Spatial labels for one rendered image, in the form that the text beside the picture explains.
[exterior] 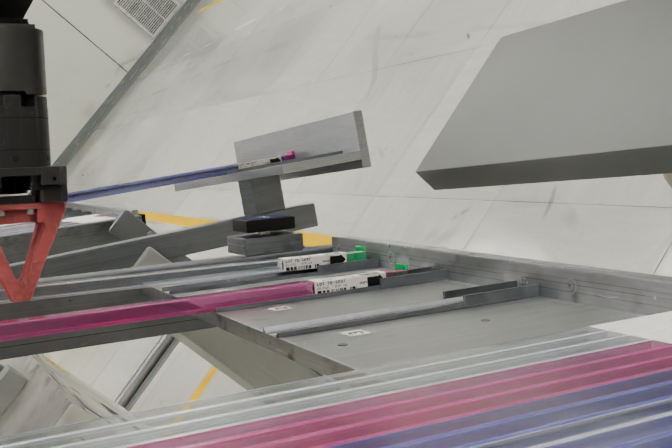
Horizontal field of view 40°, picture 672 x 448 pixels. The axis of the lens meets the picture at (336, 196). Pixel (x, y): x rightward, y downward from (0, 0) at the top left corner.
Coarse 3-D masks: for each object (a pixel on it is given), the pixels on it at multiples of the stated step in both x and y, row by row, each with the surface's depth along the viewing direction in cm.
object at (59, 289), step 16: (352, 256) 81; (144, 272) 74; (160, 272) 73; (176, 272) 74; (192, 272) 74; (208, 272) 75; (224, 272) 76; (240, 272) 76; (256, 272) 77; (272, 272) 77; (0, 288) 69; (48, 288) 69; (64, 288) 70; (80, 288) 70; (96, 288) 71; (112, 288) 72; (128, 288) 72
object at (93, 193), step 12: (288, 156) 116; (216, 168) 111; (228, 168) 111; (144, 180) 106; (156, 180) 107; (168, 180) 108; (180, 180) 108; (192, 180) 109; (72, 192) 102; (84, 192) 103; (96, 192) 103; (108, 192) 104; (120, 192) 105
